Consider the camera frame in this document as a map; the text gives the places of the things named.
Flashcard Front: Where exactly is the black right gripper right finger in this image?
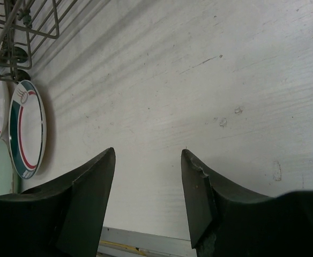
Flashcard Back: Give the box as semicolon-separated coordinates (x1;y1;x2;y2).
181;149;313;256

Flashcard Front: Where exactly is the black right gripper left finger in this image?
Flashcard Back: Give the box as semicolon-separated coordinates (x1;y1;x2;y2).
0;148;116;256

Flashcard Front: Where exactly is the mint green flower plate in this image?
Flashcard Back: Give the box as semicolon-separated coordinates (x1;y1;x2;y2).
0;139;20;195

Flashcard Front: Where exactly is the white plate steam logo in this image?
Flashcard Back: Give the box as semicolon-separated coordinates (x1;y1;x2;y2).
9;80;47;179

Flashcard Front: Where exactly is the grey wire dish rack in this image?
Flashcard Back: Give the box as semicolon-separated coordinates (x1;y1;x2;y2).
0;1;60;83

